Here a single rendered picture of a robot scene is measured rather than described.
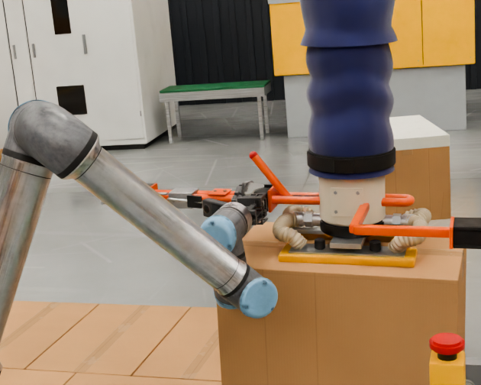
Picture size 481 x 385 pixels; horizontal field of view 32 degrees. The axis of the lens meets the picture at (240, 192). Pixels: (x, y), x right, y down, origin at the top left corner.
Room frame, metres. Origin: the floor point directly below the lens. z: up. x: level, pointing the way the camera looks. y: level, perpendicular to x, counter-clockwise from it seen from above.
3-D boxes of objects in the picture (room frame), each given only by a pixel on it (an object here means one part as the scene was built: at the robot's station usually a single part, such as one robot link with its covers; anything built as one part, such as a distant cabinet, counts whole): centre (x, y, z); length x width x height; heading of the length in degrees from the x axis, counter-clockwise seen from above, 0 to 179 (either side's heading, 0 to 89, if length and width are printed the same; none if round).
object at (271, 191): (2.17, -0.05, 1.20); 0.10 x 0.08 x 0.06; 163
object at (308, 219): (2.09, -0.29, 1.13); 0.34 x 0.25 x 0.06; 73
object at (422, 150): (4.04, -0.77, 0.82); 0.60 x 0.40 x 0.40; 0
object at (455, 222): (1.76, -0.50, 1.19); 0.09 x 0.08 x 0.05; 163
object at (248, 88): (9.86, 0.19, 0.32); 1.25 x 0.50 x 0.64; 78
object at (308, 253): (2.00, -0.26, 1.09); 0.34 x 0.10 x 0.05; 73
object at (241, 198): (2.04, -0.01, 1.20); 0.12 x 0.09 x 0.08; 162
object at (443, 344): (1.54, -0.39, 1.02); 0.07 x 0.07 x 0.04
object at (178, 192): (2.23, 0.16, 1.20); 0.07 x 0.07 x 0.04; 73
